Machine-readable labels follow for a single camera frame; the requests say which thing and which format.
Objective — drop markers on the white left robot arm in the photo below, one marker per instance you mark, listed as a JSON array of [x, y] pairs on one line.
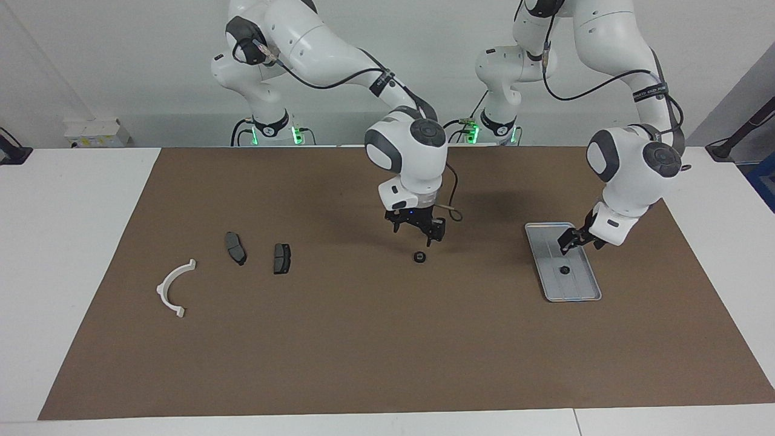
[[636, 163]]

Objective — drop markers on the dark grey curved brake pad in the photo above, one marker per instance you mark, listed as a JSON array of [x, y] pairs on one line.
[[235, 248]]

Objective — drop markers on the white box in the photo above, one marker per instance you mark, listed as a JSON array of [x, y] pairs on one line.
[[97, 132]]

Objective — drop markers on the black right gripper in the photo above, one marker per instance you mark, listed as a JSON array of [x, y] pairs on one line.
[[412, 216]]

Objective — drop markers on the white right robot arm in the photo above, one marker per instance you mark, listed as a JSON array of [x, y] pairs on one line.
[[405, 151]]

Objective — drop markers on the dark grey rectangular brake pad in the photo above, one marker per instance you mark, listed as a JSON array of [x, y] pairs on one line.
[[281, 258]]

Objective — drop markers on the white curved plastic bracket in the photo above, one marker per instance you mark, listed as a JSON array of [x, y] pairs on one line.
[[160, 290]]

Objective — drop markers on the black stand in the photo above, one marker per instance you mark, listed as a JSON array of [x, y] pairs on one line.
[[720, 148]]

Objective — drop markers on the brown table mat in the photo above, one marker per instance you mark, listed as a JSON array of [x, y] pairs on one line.
[[387, 333]]

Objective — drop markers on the silver metal tray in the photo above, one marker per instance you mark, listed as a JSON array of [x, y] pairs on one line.
[[578, 284]]

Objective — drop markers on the blue crate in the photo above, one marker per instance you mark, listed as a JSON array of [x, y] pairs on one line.
[[764, 181]]

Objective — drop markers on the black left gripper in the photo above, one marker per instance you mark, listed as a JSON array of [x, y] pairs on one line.
[[586, 230]]

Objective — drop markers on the black clamp mount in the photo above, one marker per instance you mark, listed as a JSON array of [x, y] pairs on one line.
[[15, 154]]

